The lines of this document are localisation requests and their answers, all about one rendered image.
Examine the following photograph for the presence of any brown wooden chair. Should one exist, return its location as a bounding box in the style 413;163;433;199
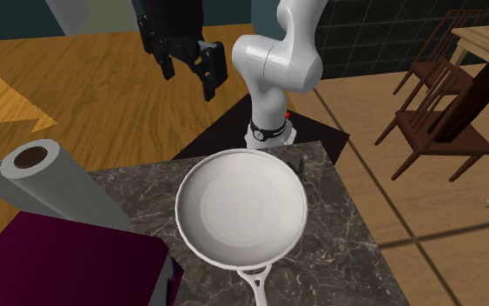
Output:
392;9;486;96
373;57;489;183

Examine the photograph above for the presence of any black robot stand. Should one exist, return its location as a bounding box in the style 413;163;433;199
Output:
171;93;351;166

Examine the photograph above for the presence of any white paper towel roll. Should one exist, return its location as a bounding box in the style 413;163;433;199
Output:
0;138;132;232

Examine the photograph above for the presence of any white frying pan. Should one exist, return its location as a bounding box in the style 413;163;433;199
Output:
175;148;309;306

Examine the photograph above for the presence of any light wooden table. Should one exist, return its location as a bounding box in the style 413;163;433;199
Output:
450;23;489;65

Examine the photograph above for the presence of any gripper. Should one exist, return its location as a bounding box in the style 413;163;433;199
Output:
135;0;229;103

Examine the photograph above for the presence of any maroon box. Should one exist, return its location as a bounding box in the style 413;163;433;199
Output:
0;210;185;306

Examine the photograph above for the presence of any dark brown wooden post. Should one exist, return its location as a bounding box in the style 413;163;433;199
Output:
433;31;489;143

